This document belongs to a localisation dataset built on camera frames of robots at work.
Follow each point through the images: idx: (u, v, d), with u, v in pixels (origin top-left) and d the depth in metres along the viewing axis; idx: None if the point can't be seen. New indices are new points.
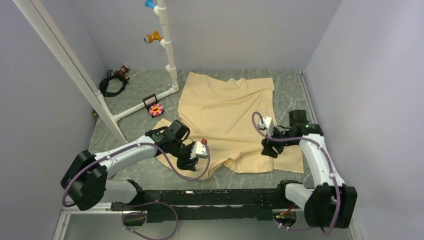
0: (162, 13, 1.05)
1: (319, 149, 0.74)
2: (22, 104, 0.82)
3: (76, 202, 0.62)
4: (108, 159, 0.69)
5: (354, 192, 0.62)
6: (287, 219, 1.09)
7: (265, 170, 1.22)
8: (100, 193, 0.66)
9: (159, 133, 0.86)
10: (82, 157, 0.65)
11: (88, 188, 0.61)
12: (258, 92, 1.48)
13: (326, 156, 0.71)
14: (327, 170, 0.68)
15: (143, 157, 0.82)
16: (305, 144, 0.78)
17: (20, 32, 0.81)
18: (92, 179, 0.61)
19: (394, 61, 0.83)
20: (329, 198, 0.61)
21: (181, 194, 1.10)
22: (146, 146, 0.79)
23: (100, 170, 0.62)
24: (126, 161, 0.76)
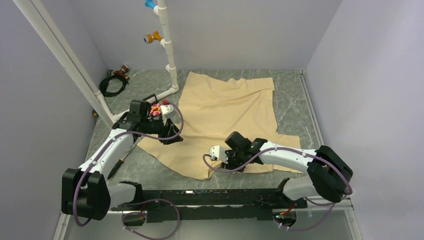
0: (162, 13, 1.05)
1: (276, 148, 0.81)
2: (21, 103, 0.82)
3: (92, 214, 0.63)
4: (96, 164, 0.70)
5: (324, 146, 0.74)
6: (287, 219, 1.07)
7: (265, 170, 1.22)
8: (106, 197, 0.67)
9: (126, 121, 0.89)
10: (69, 176, 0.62)
11: (93, 198, 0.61)
12: (258, 92, 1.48)
13: (285, 147, 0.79)
14: (297, 155, 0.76)
15: (125, 147, 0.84)
16: (263, 156, 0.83)
17: (20, 32, 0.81)
18: (93, 187, 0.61)
19: (394, 59, 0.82)
20: (322, 168, 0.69)
21: (181, 193, 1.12)
22: (122, 137, 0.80)
23: (95, 176, 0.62)
24: (113, 158, 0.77)
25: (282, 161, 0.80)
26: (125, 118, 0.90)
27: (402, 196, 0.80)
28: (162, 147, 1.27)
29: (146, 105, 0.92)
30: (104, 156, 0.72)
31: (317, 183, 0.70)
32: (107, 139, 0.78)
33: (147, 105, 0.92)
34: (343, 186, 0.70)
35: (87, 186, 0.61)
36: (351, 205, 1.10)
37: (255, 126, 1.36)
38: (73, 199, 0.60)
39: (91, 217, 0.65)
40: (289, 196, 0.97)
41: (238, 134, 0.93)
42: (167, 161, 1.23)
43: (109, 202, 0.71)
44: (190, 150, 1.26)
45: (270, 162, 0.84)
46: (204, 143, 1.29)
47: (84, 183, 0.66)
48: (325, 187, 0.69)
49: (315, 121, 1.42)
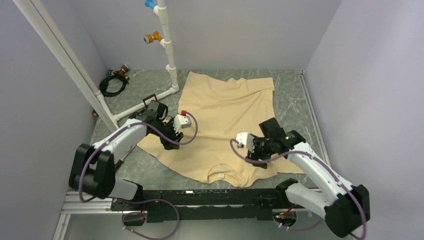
0: (162, 13, 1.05)
1: (312, 158, 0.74)
2: (22, 103, 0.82)
3: (95, 193, 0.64)
4: (109, 144, 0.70)
5: (364, 190, 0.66)
6: (287, 219, 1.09)
7: (270, 175, 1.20)
8: (111, 179, 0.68)
9: (142, 114, 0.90)
10: (83, 150, 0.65)
11: (101, 176, 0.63)
12: (258, 92, 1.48)
13: (323, 165, 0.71)
14: (331, 178, 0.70)
15: (136, 137, 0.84)
16: (295, 156, 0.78)
17: (20, 32, 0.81)
18: (103, 164, 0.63)
19: (395, 58, 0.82)
20: (349, 209, 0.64)
21: (181, 193, 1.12)
22: (136, 126, 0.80)
23: (106, 155, 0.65)
24: (124, 144, 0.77)
25: (310, 172, 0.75)
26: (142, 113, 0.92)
27: (401, 196, 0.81)
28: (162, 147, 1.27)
29: (164, 107, 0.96)
30: (118, 139, 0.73)
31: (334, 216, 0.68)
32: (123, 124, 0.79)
33: (165, 106, 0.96)
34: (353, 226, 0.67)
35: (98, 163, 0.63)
36: None
37: (255, 126, 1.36)
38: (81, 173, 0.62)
39: (95, 196, 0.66)
40: (290, 198, 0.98)
41: (274, 121, 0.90)
42: (167, 161, 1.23)
43: (114, 185, 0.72)
44: (189, 150, 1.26)
45: (297, 162, 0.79)
46: (204, 143, 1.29)
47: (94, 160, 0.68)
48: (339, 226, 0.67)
49: (316, 121, 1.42)
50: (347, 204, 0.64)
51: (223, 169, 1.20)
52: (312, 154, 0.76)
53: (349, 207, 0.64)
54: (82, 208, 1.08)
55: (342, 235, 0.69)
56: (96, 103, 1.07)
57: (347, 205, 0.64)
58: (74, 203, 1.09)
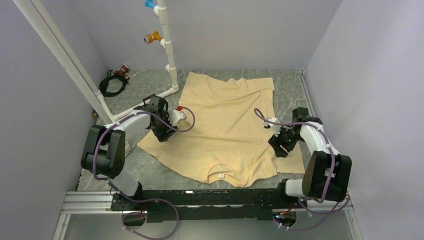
0: (162, 13, 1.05)
1: (317, 130, 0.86)
2: (21, 103, 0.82)
3: (107, 169, 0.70)
4: (119, 126, 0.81)
5: (349, 159, 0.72)
6: (287, 219, 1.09)
7: (270, 175, 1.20)
8: (122, 157, 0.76)
9: (145, 108, 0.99)
10: (95, 129, 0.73)
11: (113, 150, 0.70)
12: (258, 92, 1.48)
13: (323, 134, 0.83)
14: (323, 142, 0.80)
15: (140, 126, 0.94)
16: (305, 128, 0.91)
17: (20, 32, 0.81)
18: (116, 139, 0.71)
19: (396, 57, 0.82)
20: (324, 163, 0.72)
21: (181, 193, 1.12)
22: (142, 115, 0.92)
23: (117, 132, 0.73)
24: (131, 129, 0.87)
25: (312, 141, 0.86)
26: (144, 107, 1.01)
27: (402, 196, 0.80)
28: (162, 147, 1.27)
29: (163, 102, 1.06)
30: (126, 123, 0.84)
31: (308, 171, 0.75)
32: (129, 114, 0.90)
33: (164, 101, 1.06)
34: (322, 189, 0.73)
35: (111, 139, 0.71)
36: (351, 205, 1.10)
37: (255, 126, 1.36)
38: (96, 149, 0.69)
39: (107, 174, 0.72)
40: (287, 191, 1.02)
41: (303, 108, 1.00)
42: (167, 161, 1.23)
43: (123, 167, 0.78)
44: (190, 150, 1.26)
45: (306, 136, 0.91)
46: (204, 143, 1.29)
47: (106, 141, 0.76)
48: (309, 179, 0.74)
49: None
50: (323, 157, 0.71)
51: (223, 169, 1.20)
52: (319, 127, 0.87)
53: (325, 162, 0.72)
54: (83, 208, 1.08)
55: (311, 193, 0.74)
56: (95, 103, 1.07)
57: (323, 159, 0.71)
58: (74, 203, 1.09)
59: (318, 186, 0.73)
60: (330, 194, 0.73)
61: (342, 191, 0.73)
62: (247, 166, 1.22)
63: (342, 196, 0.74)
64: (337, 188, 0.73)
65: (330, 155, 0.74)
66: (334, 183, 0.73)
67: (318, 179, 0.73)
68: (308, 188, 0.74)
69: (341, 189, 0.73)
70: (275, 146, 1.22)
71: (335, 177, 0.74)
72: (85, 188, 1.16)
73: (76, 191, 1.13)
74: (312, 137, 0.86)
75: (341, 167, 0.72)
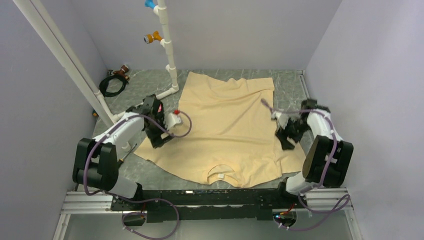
0: (162, 13, 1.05)
1: (324, 118, 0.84)
2: (21, 103, 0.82)
3: (99, 184, 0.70)
4: (110, 136, 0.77)
5: (350, 144, 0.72)
6: (287, 219, 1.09)
7: (274, 177, 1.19)
8: (115, 169, 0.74)
9: (138, 108, 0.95)
10: (84, 144, 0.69)
11: (105, 166, 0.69)
12: (258, 92, 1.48)
13: (329, 122, 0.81)
14: (327, 128, 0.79)
15: (134, 129, 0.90)
16: (312, 115, 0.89)
17: (19, 32, 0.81)
18: (106, 155, 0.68)
19: (398, 55, 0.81)
20: (326, 148, 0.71)
21: (181, 193, 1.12)
22: (134, 119, 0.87)
23: (108, 146, 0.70)
24: (123, 136, 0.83)
25: (316, 128, 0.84)
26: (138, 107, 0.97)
27: (401, 196, 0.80)
28: (162, 148, 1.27)
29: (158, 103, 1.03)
30: (117, 132, 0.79)
31: (309, 155, 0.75)
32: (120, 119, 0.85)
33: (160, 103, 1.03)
34: (319, 174, 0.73)
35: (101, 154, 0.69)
36: (351, 205, 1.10)
37: (255, 126, 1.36)
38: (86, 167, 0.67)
39: (100, 188, 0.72)
40: (288, 189, 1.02)
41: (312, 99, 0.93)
42: (166, 162, 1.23)
43: (117, 177, 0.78)
44: (190, 150, 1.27)
45: (312, 123, 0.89)
46: (205, 142, 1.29)
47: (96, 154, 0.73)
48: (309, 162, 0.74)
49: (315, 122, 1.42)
50: (326, 140, 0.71)
51: (223, 169, 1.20)
52: (326, 114, 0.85)
53: (327, 145, 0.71)
54: (82, 208, 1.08)
55: (308, 175, 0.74)
56: (95, 103, 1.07)
57: (325, 142, 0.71)
58: (74, 203, 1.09)
59: (317, 170, 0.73)
60: (328, 180, 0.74)
61: (341, 176, 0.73)
62: (247, 166, 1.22)
63: (340, 181, 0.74)
64: (337, 173, 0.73)
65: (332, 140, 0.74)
66: (334, 167, 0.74)
67: (319, 162, 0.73)
68: (307, 170, 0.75)
69: (340, 174, 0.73)
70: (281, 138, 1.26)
71: (336, 163, 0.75)
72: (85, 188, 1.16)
73: (76, 191, 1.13)
74: (317, 122, 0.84)
75: (342, 152, 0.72)
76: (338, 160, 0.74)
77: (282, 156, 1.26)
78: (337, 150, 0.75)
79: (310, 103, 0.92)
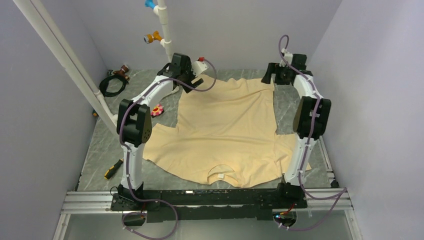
0: (162, 13, 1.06)
1: (308, 81, 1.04)
2: (21, 102, 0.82)
3: (136, 138, 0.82)
4: (145, 99, 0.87)
5: (329, 101, 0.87)
6: (287, 219, 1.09)
7: (274, 177, 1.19)
8: (149, 127, 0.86)
9: (168, 70, 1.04)
10: (124, 104, 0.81)
11: (142, 124, 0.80)
12: (258, 92, 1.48)
13: (312, 84, 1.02)
14: (310, 90, 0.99)
15: (164, 93, 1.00)
16: (298, 78, 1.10)
17: (20, 32, 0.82)
18: (143, 115, 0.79)
19: (397, 55, 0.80)
20: (309, 104, 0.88)
21: (181, 193, 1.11)
22: (165, 83, 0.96)
23: (143, 108, 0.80)
24: (156, 98, 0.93)
25: (302, 89, 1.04)
26: (168, 69, 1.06)
27: (401, 195, 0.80)
28: (161, 149, 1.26)
29: (186, 59, 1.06)
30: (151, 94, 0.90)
31: (297, 113, 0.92)
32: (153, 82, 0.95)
33: (186, 58, 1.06)
34: (306, 127, 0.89)
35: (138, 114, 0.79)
36: (351, 205, 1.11)
37: (254, 126, 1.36)
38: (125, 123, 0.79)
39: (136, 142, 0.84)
40: (289, 178, 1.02)
41: (303, 57, 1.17)
42: (166, 162, 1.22)
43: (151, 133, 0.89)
44: (190, 150, 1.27)
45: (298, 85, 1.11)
46: (204, 141, 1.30)
47: (132, 114, 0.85)
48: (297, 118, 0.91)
49: None
50: (308, 99, 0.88)
51: (223, 169, 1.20)
52: (309, 78, 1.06)
53: (310, 103, 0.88)
54: (82, 208, 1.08)
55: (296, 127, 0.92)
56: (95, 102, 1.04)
57: (308, 101, 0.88)
58: (74, 203, 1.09)
59: (304, 123, 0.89)
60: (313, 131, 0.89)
61: (323, 126, 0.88)
62: (247, 166, 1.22)
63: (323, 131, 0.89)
64: (319, 125, 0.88)
65: (315, 99, 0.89)
66: (317, 120, 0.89)
67: (305, 117, 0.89)
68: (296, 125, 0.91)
69: (322, 126, 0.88)
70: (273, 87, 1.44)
71: (319, 117, 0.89)
72: (85, 188, 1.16)
73: (76, 191, 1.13)
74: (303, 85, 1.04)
75: (322, 108, 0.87)
76: (320, 114, 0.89)
77: (282, 155, 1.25)
78: (320, 107, 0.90)
79: (299, 59, 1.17)
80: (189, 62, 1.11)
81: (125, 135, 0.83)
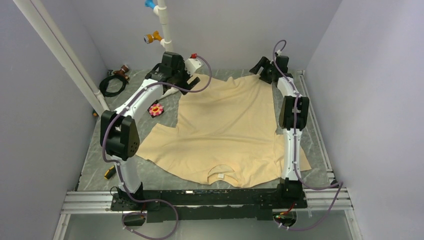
0: (161, 13, 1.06)
1: (288, 82, 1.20)
2: (21, 102, 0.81)
3: (121, 152, 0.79)
4: (129, 109, 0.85)
5: (307, 98, 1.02)
6: (287, 219, 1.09)
7: (274, 176, 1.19)
8: (136, 139, 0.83)
9: (158, 73, 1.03)
10: (107, 116, 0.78)
11: (126, 137, 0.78)
12: (256, 90, 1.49)
13: (291, 84, 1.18)
14: (291, 90, 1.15)
15: (153, 98, 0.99)
16: (280, 80, 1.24)
17: (20, 32, 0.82)
18: (126, 127, 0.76)
19: (397, 55, 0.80)
20: (291, 103, 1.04)
21: (181, 193, 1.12)
22: (153, 88, 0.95)
23: (127, 120, 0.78)
24: (143, 107, 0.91)
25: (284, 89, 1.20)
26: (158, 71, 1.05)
27: (401, 195, 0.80)
28: (161, 150, 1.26)
29: (178, 58, 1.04)
30: (136, 103, 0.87)
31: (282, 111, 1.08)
32: (140, 88, 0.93)
33: (178, 57, 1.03)
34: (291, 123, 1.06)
35: (122, 127, 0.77)
36: (351, 205, 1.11)
37: (254, 126, 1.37)
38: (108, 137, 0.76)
39: (122, 155, 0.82)
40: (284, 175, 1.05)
41: (287, 59, 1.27)
42: (166, 163, 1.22)
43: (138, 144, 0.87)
44: (189, 150, 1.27)
45: (281, 86, 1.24)
46: (205, 141, 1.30)
47: (117, 125, 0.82)
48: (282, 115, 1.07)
49: (317, 123, 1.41)
50: (290, 98, 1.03)
51: (223, 169, 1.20)
52: (289, 79, 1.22)
53: (291, 102, 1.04)
54: (82, 208, 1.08)
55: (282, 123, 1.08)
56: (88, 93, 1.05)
57: (290, 100, 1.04)
58: (74, 203, 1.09)
59: (288, 119, 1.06)
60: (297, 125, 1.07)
61: (305, 120, 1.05)
62: (247, 166, 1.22)
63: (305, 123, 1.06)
64: (301, 119, 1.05)
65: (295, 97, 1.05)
66: (299, 116, 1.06)
67: (288, 114, 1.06)
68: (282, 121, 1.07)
69: (304, 119, 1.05)
70: (260, 78, 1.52)
71: (300, 112, 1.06)
72: (85, 189, 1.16)
73: (76, 191, 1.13)
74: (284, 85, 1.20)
75: (302, 104, 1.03)
76: (301, 110, 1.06)
77: (282, 155, 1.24)
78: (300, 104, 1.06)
79: (282, 60, 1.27)
80: (181, 61, 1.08)
81: (110, 149, 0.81)
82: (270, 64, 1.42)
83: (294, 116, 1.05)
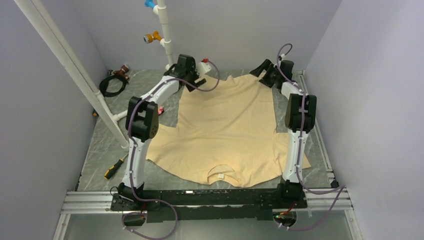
0: (161, 12, 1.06)
1: (293, 85, 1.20)
2: (21, 102, 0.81)
3: (144, 134, 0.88)
4: (152, 97, 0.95)
5: (314, 96, 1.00)
6: (287, 219, 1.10)
7: (273, 175, 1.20)
8: (156, 123, 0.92)
9: (174, 71, 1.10)
10: (133, 101, 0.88)
11: (149, 119, 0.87)
12: (256, 89, 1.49)
13: (296, 86, 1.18)
14: (296, 90, 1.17)
15: (170, 92, 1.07)
16: (284, 85, 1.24)
17: (19, 32, 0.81)
18: (151, 111, 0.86)
19: (396, 55, 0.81)
20: (298, 101, 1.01)
21: (181, 193, 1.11)
22: (171, 82, 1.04)
23: (151, 105, 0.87)
24: (162, 97, 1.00)
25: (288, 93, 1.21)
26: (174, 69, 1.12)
27: (402, 195, 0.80)
28: (160, 150, 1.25)
29: (191, 59, 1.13)
30: (158, 93, 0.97)
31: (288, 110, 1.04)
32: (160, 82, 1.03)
33: (192, 59, 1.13)
34: (298, 122, 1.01)
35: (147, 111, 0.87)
36: (351, 205, 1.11)
37: (254, 125, 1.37)
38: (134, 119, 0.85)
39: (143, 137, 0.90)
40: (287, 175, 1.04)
41: (291, 64, 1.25)
42: (166, 163, 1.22)
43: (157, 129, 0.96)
44: (189, 150, 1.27)
45: (285, 90, 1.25)
46: (205, 141, 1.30)
47: (141, 111, 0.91)
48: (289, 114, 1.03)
49: (317, 123, 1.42)
50: (297, 96, 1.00)
51: (223, 169, 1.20)
52: (294, 83, 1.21)
53: (298, 100, 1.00)
54: (82, 209, 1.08)
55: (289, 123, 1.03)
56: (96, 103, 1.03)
57: (297, 98, 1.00)
58: (74, 203, 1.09)
59: (295, 118, 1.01)
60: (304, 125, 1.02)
61: (312, 120, 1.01)
62: (247, 166, 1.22)
63: (312, 123, 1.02)
64: (309, 118, 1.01)
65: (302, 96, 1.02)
66: (307, 115, 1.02)
67: (295, 112, 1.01)
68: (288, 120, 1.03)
69: (311, 119, 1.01)
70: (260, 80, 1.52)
71: (308, 112, 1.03)
72: (85, 189, 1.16)
73: (76, 191, 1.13)
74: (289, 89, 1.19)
75: (309, 103, 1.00)
76: (308, 109, 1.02)
77: (281, 154, 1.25)
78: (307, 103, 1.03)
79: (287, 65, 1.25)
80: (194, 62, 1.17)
81: (133, 131, 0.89)
82: (273, 68, 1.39)
83: (301, 115, 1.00)
